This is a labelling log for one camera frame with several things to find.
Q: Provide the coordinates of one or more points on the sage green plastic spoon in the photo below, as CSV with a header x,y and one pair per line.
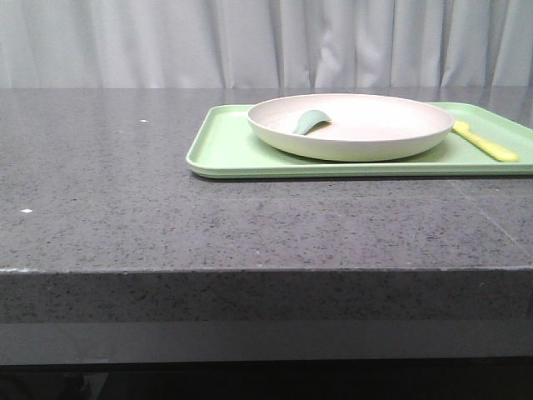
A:
x,y
309,119

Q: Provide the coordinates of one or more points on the cream round plate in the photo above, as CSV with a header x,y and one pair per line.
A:
x,y
363,127

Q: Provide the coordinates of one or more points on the yellow plastic fork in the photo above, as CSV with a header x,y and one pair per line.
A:
x,y
494,150

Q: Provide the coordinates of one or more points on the light green serving tray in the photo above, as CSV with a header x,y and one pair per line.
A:
x,y
226,148

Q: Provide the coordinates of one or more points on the white pleated curtain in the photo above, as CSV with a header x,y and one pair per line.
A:
x,y
265,44

